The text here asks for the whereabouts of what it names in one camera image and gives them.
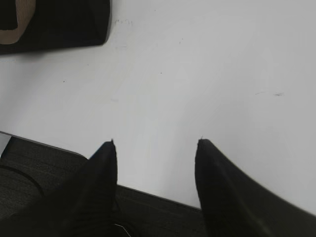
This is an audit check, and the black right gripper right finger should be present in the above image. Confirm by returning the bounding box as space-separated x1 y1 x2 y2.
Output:
195 139 316 237

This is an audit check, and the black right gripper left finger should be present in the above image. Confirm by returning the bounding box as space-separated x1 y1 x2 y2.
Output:
0 141 118 237

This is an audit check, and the black fabric bag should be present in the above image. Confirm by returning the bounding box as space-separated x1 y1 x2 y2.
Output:
0 0 111 55

